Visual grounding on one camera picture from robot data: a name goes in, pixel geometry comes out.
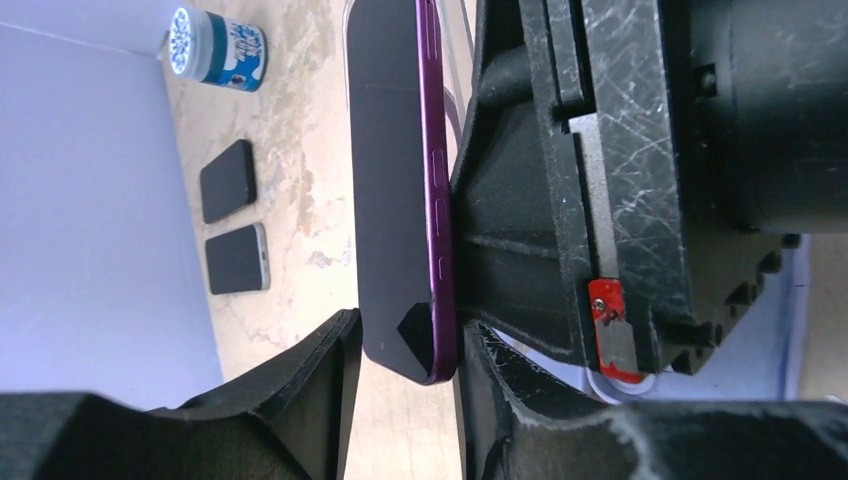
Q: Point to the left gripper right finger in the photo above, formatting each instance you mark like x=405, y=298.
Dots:
x=519, y=422

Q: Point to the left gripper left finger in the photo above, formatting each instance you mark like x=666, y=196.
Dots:
x=288, y=418

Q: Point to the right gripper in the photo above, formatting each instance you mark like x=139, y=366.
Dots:
x=584, y=200

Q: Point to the black phone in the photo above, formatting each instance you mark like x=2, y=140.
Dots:
x=228, y=183
x=237, y=261

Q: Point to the blue white jar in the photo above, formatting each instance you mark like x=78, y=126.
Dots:
x=212, y=49

